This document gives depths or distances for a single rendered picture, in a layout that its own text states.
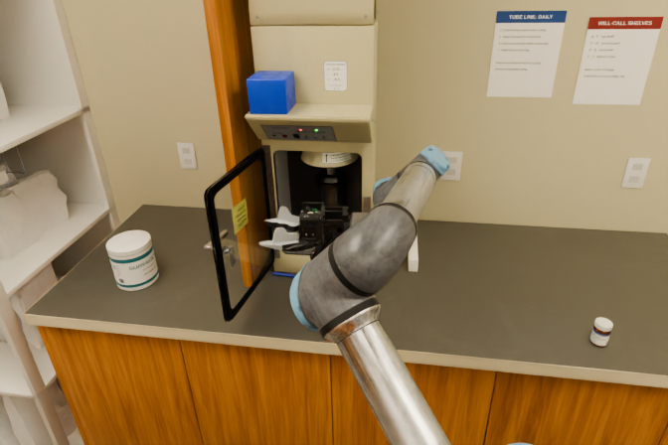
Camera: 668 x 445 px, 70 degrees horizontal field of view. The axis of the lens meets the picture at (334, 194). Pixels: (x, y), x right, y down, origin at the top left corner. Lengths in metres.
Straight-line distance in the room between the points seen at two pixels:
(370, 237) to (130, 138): 1.48
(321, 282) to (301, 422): 0.88
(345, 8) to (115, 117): 1.16
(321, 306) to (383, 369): 0.14
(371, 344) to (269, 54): 0.80
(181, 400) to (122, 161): 1.00
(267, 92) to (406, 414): 0.79
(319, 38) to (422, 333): 0.83
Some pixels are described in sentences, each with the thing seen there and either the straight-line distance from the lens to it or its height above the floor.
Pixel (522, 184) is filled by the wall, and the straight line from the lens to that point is 1.89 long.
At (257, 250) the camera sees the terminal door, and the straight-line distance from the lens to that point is 1.42.
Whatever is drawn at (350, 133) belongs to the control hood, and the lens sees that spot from 1.25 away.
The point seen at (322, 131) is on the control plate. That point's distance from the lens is 1.25.
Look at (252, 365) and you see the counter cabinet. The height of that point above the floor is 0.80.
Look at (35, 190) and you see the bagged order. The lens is 2.14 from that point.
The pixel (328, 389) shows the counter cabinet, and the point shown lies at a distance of 1.51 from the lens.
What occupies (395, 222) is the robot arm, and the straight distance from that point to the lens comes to 0.80.
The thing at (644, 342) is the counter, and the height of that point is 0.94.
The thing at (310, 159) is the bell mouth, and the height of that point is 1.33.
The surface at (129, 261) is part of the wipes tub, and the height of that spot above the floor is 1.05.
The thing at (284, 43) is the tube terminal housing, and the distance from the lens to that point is 1.29.
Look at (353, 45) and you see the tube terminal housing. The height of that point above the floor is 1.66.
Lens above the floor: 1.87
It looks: 27 degrees down
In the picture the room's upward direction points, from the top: 2 degrees counter-clockwise
